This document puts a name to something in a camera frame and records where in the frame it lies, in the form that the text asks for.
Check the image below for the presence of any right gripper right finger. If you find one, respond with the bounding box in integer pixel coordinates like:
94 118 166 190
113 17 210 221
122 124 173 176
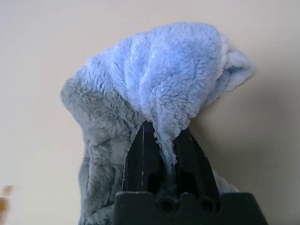
174 127 221 210

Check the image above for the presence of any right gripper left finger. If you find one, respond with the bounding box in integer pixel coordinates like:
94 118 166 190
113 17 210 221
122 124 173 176
121 120 163 194

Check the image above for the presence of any fluffy light blue rag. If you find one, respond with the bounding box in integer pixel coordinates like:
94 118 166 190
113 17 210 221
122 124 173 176
59 21 256 225

